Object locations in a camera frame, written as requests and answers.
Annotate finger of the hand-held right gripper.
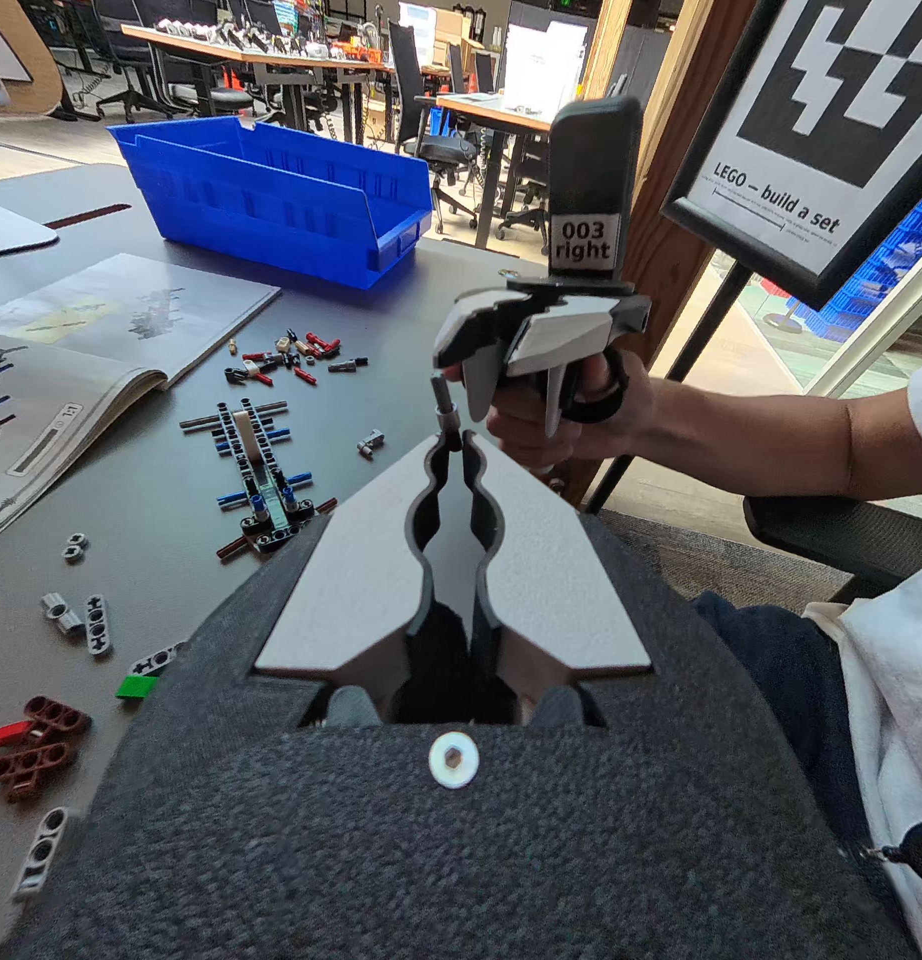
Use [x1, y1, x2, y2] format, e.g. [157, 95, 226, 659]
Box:
[433, 288, 546, 425]
[504, 309, 621, 439]

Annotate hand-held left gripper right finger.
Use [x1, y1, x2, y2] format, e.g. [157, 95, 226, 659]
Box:
[463, 429, 654, 715]

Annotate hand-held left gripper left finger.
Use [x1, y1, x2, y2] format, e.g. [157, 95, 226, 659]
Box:
[253, 432, 447, 710]

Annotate person's right forearm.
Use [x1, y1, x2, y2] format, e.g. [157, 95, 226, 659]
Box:
[650, 375, 922, 502]

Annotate black lego chassis assembly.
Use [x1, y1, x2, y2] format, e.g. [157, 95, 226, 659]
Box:
[179, 399, 339, 561]

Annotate pile of small lego pins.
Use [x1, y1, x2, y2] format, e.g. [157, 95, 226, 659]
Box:
[224, 328, 369, 388]

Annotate grey black lego beam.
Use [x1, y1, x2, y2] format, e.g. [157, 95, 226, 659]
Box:
[130, 642, 186, 678]

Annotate grey short lego beam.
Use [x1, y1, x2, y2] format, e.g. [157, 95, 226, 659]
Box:
[83, 594, 114, 658]

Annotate grey lego tube connector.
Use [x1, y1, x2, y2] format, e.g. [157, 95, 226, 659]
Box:
[41, 591, 86, 639]

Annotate brown lego beam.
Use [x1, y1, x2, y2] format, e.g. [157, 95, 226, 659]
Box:
[22, 695, 93, 741]
[0, 740, 78, 803]

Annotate lego instruction booklet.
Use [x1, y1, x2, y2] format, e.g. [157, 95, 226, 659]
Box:
[0, 252, 282, 543]

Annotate light grey lego beam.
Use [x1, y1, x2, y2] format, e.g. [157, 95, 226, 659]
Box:
[10, 805, 71, 903]

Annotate person's right hand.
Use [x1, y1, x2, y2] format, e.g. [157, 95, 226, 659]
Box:
[440, 348, 658, 481]

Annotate white box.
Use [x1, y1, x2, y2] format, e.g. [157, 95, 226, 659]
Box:
[501, 20, 591, 115]

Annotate small wooden desk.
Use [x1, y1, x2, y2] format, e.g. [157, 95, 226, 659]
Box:
[435, 93, 564, 250]

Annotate black sign stand pole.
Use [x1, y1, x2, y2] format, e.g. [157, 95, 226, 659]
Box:
[584, 262, 755, 516]

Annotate black office chair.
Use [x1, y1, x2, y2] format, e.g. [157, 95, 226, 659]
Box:
[389, 21, 481, 235]
[78, 0, 253, 126]

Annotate framed black white sign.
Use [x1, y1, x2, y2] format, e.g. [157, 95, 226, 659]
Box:
[659, 0, 922, 313]

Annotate blue plastic bin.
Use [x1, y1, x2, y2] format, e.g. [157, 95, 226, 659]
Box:
[107, 114, 434, 292]

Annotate person's dark blue pants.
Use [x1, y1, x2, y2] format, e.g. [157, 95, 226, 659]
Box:
[692, 591, 883, 871]

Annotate black chair armrest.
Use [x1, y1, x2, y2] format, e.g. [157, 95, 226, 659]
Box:
[743, 495, 922, 595]

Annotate stack of blue bins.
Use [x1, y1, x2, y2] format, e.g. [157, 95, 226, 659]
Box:
[786, 180, 922, 333]

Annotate row of tools on desk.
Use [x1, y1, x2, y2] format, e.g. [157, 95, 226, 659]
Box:
[155, 16, 388, 63]

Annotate person's white shirt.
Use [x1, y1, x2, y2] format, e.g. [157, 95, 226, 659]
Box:
[804, 358, 922, 960]

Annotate long wooden desk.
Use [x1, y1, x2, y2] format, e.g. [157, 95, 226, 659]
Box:
[121, 22, 396, 145]

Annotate black zipper pull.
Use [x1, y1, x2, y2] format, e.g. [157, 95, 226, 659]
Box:
[864, 823, 922, 883]

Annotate white flat device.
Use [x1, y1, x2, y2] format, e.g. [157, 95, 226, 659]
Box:
[0, 200, 60, 261]

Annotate round wooden board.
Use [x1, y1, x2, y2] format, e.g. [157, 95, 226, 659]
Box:
[0, 0, 63, 115]

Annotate wooden post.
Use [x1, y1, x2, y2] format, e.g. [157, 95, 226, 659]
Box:
[581, 0, 759, 511]

